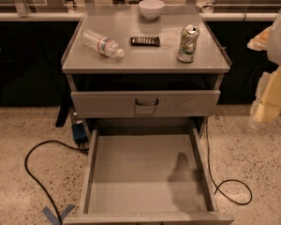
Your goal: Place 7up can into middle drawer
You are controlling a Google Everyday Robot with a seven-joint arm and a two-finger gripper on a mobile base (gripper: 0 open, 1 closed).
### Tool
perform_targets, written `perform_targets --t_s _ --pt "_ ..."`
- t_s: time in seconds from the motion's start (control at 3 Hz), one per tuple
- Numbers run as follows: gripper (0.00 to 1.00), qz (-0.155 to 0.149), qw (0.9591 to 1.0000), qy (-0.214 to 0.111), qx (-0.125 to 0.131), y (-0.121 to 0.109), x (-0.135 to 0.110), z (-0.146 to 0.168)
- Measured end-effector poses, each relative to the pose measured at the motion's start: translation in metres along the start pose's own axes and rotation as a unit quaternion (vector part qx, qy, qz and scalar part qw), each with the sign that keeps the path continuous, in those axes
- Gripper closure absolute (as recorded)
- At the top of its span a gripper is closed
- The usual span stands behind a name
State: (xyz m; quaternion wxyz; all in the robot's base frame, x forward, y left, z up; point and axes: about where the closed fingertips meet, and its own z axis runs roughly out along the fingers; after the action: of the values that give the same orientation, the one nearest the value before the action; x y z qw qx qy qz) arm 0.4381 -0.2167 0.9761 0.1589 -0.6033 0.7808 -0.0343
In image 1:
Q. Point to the blue power box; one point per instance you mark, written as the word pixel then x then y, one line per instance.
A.
pixel 79 134

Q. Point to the closed grey top drawer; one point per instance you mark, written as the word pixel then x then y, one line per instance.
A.
pixel 121 104

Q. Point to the clear plastic water bottle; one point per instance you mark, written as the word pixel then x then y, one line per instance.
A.
pixel 103 45

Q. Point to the open grey middle drawer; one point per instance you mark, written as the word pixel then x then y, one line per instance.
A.
pixel 151 179

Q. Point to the grey drawer cabinet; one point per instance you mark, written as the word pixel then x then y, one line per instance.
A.
pixel 143 68

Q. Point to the black drawer handle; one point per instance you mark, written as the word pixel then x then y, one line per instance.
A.
pixel 146 103

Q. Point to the white ceramic bowl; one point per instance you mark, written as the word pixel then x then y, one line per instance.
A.
pixel 151 9

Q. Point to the black chocolate bar packet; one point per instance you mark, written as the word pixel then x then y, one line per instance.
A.
pixel 145 41

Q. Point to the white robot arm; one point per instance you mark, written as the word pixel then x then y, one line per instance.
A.
pixel 274 43

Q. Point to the green 7up can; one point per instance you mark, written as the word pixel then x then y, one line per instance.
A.
pixel 188 43

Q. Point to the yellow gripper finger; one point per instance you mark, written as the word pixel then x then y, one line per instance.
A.
pixel 260 41
pixel 267 105

